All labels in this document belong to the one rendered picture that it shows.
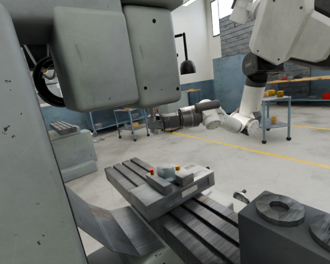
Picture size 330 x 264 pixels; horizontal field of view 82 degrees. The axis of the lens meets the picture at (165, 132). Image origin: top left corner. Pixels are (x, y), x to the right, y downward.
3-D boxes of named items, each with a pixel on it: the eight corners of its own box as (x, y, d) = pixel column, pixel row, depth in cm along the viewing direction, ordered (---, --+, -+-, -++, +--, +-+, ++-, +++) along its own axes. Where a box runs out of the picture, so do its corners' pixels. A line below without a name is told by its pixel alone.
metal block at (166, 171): (167, 175, 85) (166, 162, 83) (176, 179, 80) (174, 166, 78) (158, 179, 82) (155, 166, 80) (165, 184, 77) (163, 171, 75)
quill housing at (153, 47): (156, 101, 88) (145, 25, 81) (186, 101, 72) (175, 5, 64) (118, 109, 79) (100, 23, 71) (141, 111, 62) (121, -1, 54)
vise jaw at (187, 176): (173, 170, 92) (172, 162, 91) (194, 180, 79) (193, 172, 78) (163, 175, 89) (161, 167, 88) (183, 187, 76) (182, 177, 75)
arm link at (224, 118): (194, 106, 83) (212, 114, 91) (200, 122, 78) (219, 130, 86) (205, 96, 79) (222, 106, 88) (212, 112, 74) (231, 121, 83)
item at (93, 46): (114, 101, 79) (101, 34, 73) (142, 101, 60) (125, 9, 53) (65, 110, 70) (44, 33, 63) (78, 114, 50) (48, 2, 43)
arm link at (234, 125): (211, 123, 90) (232, 132, 102) (227, 132, 83) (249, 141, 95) (221, 102, 89) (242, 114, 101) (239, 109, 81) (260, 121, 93)
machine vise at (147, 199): (193, 174, 100) (190, 154, 97) (215, 184, 87) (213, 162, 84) (132, 204, 82) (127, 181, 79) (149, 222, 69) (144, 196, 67)
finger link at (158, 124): (146, 122, 74) (162, 119, 75) (148, 130, 75) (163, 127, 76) (147, 122, 73) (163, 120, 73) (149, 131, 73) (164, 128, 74)
